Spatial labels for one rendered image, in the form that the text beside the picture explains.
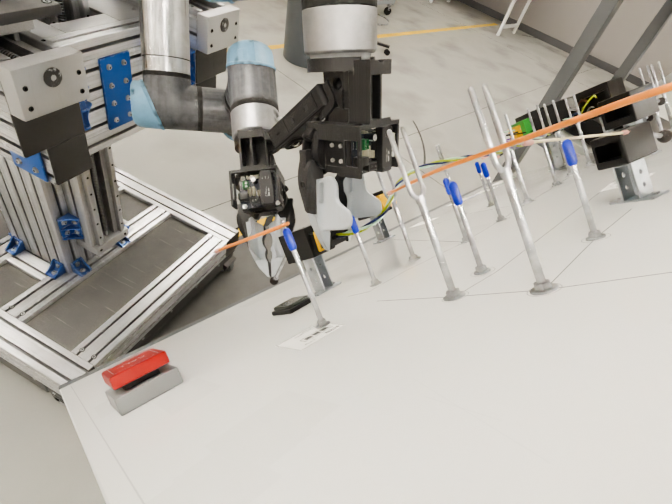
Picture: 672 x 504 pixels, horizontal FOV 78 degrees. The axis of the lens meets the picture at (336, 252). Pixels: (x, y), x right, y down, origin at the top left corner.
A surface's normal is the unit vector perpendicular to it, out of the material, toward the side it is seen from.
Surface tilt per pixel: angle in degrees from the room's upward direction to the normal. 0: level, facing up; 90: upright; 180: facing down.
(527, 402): 51
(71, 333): 0
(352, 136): 84
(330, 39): 73
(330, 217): 80
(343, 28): 68
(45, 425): 0
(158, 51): 61
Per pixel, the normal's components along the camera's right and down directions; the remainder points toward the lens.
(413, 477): -0.35, -0.93
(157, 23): 0.11, 0.29
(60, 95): 0.88, 0.44
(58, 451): 0.23, -0.69
